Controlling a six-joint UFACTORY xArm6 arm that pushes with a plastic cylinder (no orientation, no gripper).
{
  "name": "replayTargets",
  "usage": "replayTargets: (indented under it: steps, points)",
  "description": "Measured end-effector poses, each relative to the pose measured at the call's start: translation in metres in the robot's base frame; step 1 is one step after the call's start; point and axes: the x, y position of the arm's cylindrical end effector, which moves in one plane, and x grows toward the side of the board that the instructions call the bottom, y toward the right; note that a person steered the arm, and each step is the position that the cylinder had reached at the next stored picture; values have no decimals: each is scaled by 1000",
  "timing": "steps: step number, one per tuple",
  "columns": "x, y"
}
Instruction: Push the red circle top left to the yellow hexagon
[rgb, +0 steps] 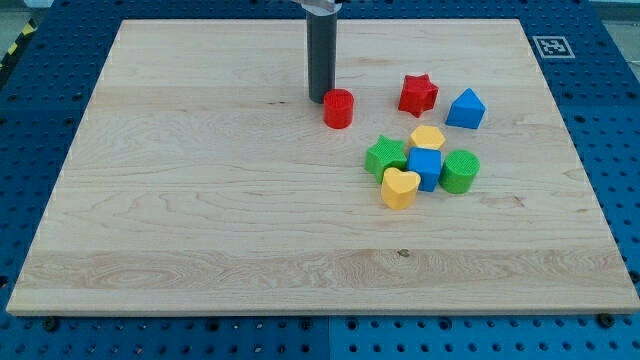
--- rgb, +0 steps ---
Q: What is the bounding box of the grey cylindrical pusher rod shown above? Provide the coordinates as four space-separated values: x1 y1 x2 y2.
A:
306 11 337 104

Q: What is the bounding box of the silver rod mount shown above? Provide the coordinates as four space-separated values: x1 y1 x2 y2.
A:
291 0 342 14

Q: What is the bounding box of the red cylinder block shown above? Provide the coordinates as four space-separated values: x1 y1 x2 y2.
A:
324 88 355 129

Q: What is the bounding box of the yellow hexagon block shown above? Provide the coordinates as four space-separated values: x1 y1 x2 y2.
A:
409 125 446 150

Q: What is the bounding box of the red star block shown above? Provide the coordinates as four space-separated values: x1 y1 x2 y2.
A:
398 74 439 118

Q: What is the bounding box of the green star block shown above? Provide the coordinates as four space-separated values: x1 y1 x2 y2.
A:
364 135 407 184

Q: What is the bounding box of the blue triangular prism block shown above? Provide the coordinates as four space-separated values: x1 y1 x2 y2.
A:
445 88 486 129

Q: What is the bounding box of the blue cube block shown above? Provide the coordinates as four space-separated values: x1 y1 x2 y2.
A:
406 147 442 192

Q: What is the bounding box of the yellow heart block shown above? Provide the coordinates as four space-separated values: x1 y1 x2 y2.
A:
381 167 421 210

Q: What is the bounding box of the light wooden board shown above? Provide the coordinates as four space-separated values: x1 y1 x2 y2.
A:
7 19 639 317

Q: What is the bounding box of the green cylinder block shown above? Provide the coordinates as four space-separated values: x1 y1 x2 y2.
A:
439 149 480 194

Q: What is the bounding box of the white fiducial marker tag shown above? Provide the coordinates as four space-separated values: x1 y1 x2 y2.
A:
532 36 575 59

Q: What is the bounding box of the yellow black hazard tape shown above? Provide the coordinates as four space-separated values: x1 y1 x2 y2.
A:
1 17 38 71

